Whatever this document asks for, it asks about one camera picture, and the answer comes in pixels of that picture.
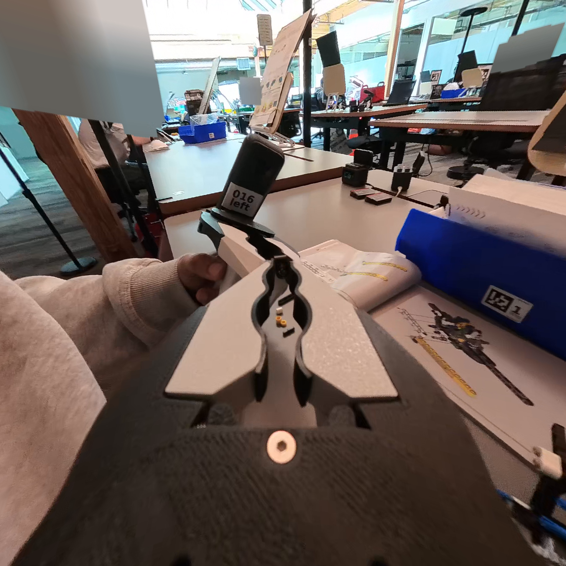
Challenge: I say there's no small blue bin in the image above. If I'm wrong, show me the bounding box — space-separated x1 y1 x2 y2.
178 121 227 145

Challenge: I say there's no propped display booklet stand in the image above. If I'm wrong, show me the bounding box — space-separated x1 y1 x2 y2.
249 10 317 147

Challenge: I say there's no blue plastic bin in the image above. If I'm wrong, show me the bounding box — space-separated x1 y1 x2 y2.
395 208 566 360

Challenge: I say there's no black battery charger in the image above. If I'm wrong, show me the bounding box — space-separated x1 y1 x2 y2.
341 149 374 187

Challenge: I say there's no lego instruction booklet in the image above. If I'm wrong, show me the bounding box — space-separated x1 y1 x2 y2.
298 239 566 467

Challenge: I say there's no black pole stand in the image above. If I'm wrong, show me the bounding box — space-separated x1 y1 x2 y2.
0 146 99 276

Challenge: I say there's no black vertical pole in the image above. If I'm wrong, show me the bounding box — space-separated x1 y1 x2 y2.
302 0 314 149

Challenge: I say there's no person's left hand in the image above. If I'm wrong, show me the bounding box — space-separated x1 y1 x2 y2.
178 253 228 307

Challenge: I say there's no white cardboard box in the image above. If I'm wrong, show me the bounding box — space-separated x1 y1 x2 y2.
442 172 566 259

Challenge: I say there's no black floor lamp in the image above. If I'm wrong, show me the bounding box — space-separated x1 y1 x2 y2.
459 6 488 56

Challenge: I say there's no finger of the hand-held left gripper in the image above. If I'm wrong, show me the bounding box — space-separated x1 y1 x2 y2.
217 234 268 292
274 241 302 266

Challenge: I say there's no person's left forearm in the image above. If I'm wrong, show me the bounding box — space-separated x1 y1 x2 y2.
0 256 204 566

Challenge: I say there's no black beige sign stand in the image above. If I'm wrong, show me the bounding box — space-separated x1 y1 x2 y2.
315 30 348 110
455 50 483 89

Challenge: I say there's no wooden post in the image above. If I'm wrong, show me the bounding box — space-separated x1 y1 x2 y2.
12 108 139 262

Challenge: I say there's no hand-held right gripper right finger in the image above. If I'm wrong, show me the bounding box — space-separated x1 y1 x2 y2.
276 259 399 408

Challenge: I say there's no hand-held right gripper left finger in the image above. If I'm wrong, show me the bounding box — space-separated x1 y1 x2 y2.
164 260 276 404

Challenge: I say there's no grey office desk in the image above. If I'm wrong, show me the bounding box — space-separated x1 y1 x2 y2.
310 103 430 142
374 110 551 177
142 133 354 217

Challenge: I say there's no partly built lego model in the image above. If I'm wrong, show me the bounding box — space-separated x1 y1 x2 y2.
495 422 566 560

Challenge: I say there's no black white plug charger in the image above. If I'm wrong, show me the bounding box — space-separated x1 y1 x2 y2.
391 163 415 194

